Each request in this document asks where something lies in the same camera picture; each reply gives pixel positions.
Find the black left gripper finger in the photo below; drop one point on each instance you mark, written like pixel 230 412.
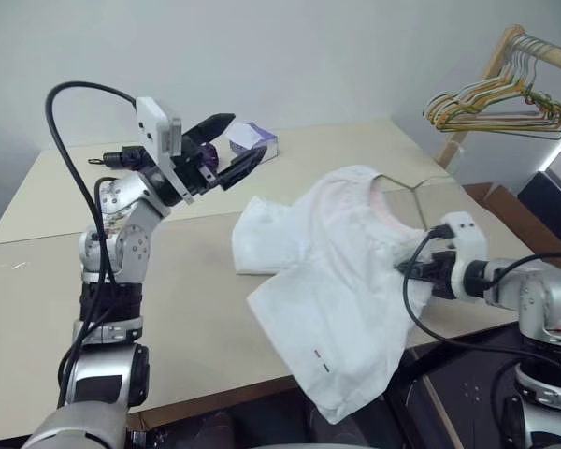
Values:
pixel 215 126
pixel 240 170

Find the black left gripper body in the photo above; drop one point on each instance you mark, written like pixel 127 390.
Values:
pixel 191 163

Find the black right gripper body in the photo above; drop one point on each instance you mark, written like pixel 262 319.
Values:
pixel 441 276

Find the white t-shirt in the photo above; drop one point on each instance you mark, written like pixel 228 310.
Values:
pixel 336 290

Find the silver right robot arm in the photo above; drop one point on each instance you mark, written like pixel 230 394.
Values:
pixel 542 299

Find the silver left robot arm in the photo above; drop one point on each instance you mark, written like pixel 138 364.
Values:
pixel 131 234

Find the purple tissue box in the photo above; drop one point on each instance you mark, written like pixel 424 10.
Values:
pixel 262 135

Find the brown cardboard box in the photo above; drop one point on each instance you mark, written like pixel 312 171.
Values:
pixel 519 220

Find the black box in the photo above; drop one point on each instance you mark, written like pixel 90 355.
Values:
pixel 556 196

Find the light wooden slat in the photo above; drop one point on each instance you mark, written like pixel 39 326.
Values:
pixel 444 416

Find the bunch of clothes hangers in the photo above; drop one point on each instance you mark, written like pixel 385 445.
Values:
pixel 495 134

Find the brown cardboard panel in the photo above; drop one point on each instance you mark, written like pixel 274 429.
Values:
pixel 177 418

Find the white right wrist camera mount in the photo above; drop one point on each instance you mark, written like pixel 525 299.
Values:
pixel 467 229

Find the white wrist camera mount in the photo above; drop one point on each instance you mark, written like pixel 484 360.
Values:
pixel 152 121
pixel 467 229

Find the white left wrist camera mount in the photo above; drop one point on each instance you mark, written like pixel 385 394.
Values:
pixel 152 121

